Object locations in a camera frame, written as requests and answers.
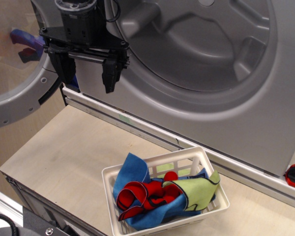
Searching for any white plastic laundry basket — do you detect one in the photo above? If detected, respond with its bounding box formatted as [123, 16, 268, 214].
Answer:
[102, 147, 230, 236]

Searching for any red felt cloth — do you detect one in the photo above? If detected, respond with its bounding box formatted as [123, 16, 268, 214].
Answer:
[116, 171, 186, 223]

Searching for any black braided cable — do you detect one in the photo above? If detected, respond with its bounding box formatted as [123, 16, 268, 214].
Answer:
[0, 212, 19, 236]

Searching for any black metal mounting plate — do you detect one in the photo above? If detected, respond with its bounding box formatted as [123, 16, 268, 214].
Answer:
[23, 207, 79, 236]

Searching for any blue felt cloth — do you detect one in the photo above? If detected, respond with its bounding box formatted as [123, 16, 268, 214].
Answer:
[113, 152, 216, 231]

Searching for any purple clamp handle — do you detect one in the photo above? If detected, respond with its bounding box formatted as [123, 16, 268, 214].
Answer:
[10, 29, 45, 63]

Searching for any white aluminium base rail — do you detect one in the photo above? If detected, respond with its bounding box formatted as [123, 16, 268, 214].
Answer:
[62, 87, 295, 207]

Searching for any light green felt cloth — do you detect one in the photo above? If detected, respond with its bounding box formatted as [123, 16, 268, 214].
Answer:
[162, 168, 220, 211]

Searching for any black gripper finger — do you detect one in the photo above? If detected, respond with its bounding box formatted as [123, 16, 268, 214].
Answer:
[102, 56, 129, 93]
[48, 48, 76, 84]

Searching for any grey toy washing machine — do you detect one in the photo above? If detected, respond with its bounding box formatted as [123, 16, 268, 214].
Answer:
[76, 0, 295, 176]

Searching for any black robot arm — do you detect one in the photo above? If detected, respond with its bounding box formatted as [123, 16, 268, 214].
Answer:
[39, 0, 129, 93]

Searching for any round transparent washer door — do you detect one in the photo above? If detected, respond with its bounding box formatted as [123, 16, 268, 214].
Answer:
[0, 0, 62, 128]

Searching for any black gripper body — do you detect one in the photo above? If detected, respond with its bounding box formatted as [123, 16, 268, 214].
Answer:
[39, 9, 129, 64]

